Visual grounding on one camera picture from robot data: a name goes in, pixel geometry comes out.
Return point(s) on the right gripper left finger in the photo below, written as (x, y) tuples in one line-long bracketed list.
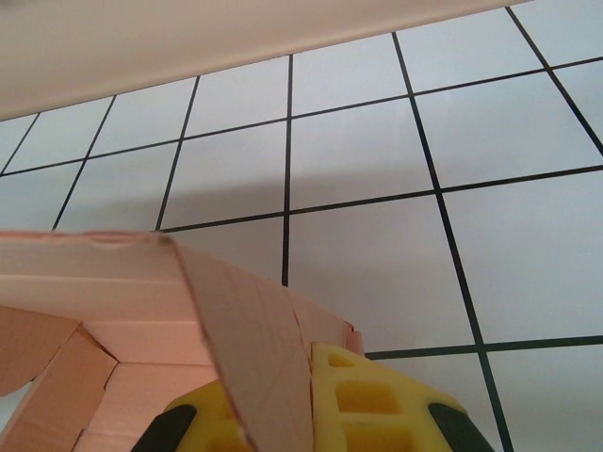
[(188, 424)]

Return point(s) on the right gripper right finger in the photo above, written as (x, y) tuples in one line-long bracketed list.
[(377, 405)]

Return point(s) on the pink paper box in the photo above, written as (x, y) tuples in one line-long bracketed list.
[(141, 320)]

